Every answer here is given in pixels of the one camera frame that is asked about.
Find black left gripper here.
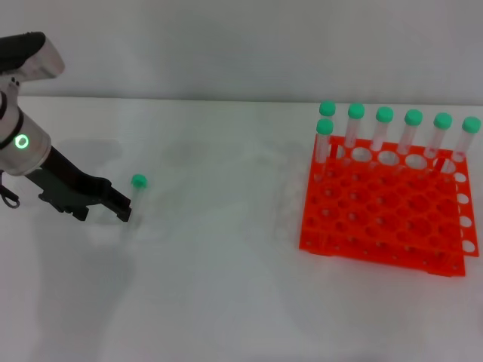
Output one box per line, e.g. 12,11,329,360
26,145,134,223

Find clear test tube green cap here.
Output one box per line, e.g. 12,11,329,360
423,112,454,160
395,109,424,156
343,102,366,152
318,100,337,122
315,118,335,183
127,173,149,228
450,116,483,164
370,106,395,152

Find silver black wrist camera box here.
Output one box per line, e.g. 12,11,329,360
0,32,66,83

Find orange plastic test tube rack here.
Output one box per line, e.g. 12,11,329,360
297,133,481,278

